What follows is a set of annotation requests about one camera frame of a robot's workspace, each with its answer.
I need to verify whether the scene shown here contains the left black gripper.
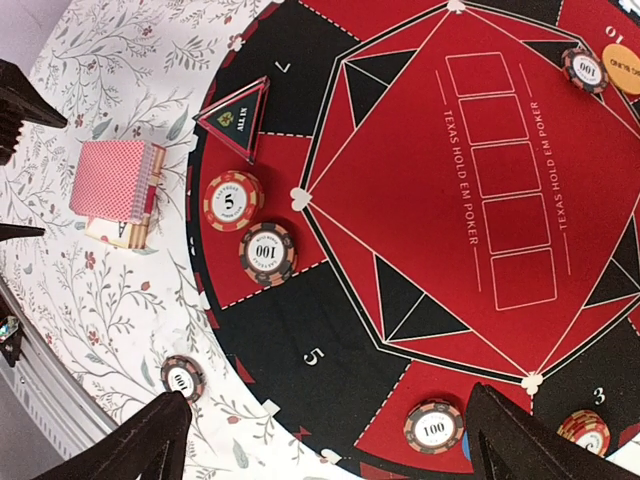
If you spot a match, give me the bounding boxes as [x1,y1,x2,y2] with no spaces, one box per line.
[0,60,68,166]

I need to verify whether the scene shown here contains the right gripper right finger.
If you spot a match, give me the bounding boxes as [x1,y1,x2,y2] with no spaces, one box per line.
[466,383,638,480]

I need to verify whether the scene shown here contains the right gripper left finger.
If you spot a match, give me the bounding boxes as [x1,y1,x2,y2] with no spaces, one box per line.
[38,391,192,480]

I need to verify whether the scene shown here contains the blue small blind button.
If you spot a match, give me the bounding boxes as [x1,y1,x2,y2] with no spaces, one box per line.
[461,431,471,462]

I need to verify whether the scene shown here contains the dark chips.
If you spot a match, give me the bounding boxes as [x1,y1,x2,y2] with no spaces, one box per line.
[561,47,609,94]
[403,398,464,455]
[239,222,297,287]

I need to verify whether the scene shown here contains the dark red chip stack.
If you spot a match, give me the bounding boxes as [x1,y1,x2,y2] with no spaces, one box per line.
[161,355,206,405]

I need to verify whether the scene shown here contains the orange chips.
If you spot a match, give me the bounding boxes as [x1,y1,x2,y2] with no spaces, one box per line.
[202,170,265,232]
[557,409,611,457]

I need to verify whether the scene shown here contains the red playing card deck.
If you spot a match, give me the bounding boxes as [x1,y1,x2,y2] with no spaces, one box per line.
[69,140,155,224]

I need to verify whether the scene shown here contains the triangular all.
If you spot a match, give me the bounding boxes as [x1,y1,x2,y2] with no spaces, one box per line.
[194,76,270,165]

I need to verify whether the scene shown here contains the orange big blind button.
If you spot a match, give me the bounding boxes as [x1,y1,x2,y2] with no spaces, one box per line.
[602,43,640,95]

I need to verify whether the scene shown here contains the playing card box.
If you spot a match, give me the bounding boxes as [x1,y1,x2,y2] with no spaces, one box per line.
[83,143,169,251]

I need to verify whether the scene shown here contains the round red black poker mat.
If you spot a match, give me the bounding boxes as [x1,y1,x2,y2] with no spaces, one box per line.
[187,1,639,479]

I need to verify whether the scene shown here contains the front aluminium rail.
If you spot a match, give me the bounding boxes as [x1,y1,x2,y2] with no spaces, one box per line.
[1,283,117,460]

